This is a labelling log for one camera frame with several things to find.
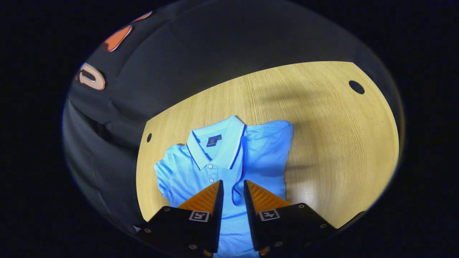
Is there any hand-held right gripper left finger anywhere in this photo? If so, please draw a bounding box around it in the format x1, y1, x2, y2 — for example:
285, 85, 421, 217
136, 180, 224, 258

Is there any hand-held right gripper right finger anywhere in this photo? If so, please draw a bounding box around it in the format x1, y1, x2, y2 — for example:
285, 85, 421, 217
243, 180, 338, 257

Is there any light blue polo T-shirt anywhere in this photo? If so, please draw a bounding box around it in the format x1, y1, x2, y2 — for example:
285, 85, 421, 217
154, 115, 294, 258

